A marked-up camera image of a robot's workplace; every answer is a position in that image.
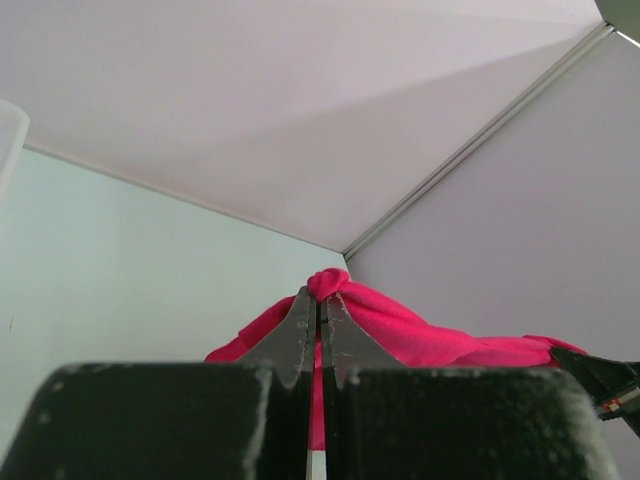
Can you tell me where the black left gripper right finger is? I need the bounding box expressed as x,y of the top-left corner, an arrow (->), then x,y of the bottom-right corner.
319,294 -> 619,479

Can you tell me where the white perforated plastic basket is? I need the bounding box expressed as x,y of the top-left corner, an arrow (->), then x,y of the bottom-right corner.
0,100 -> 30,200

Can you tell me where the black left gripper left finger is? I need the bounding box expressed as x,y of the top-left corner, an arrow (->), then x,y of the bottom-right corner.
1,289 -> 317,479

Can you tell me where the aluminium frame rail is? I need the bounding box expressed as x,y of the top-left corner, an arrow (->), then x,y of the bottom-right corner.
343,22 -> 616,261

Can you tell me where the crimson red t shirt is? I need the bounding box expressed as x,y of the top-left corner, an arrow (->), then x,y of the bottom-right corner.
204,268 -> 587,451

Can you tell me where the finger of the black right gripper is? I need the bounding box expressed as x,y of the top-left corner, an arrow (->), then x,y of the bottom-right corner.
551,347 -> 639,436

